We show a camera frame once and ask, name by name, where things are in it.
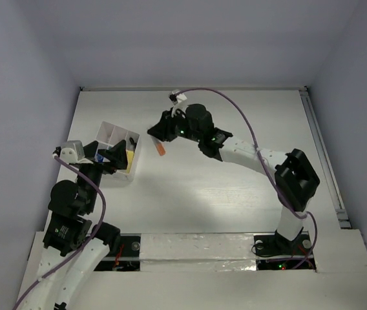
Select yellow glue tube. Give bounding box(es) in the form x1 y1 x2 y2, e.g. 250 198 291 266
126 150 134 174

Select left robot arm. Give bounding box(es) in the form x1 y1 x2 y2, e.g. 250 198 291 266
14 139 128 309

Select black scissors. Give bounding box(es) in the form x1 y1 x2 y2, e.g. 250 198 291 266
129 137 137 150

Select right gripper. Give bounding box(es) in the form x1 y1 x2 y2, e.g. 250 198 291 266
147 107 202 143

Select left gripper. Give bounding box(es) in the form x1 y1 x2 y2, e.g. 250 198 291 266
78 138 128 211

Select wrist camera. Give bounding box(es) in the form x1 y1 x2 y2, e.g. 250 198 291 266
53 140 85 164
169 90 187 117

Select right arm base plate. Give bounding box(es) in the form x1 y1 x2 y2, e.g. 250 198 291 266
251 232 317 271

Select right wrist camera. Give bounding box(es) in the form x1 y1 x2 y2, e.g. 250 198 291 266
169 90 187 117

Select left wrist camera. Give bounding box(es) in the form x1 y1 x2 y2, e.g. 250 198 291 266
53 140 85 164

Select orange eraser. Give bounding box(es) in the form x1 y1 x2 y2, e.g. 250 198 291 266
152 137 166 156

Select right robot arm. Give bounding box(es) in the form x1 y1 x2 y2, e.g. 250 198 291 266
147 104 320 256

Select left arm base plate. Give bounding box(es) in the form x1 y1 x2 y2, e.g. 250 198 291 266
94 234 141 272

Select white divided organizer tray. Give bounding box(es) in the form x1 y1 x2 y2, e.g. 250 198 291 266
95 121 142 183

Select aluminium rail right side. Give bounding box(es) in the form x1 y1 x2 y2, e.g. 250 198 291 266
299 87 353 229

